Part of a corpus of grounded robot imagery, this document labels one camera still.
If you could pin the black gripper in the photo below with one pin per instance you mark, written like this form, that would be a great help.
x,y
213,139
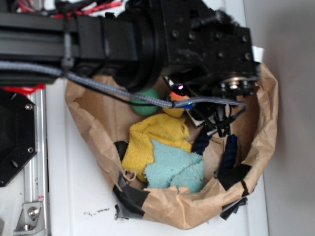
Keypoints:
x,y
207,50

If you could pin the light blue terry cloth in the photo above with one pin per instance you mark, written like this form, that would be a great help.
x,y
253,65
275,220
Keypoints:
x,y
175,166

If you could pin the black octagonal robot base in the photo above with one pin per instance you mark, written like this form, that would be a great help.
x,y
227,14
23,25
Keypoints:
x,y
17,134

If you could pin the metal corner bracket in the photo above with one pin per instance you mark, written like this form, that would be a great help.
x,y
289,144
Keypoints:
x,y
31,221

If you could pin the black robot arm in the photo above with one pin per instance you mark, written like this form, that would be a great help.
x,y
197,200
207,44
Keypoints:
x,y
130,47

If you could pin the yellow terry cloth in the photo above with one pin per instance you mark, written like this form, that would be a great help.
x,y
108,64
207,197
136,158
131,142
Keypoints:
x,y
162,128

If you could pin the brown paper bag bin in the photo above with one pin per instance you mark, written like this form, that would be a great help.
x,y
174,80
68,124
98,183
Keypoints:
x,y
104,124

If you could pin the yellow and green sponge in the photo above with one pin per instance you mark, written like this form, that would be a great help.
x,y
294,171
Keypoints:
x,y
175,112

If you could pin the aluminium extrusion rail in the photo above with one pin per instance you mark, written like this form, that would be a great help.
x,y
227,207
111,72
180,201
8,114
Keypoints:
x,y
36,181

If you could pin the green dimpled ball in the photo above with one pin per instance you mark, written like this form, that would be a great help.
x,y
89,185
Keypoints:
x,y
145,110

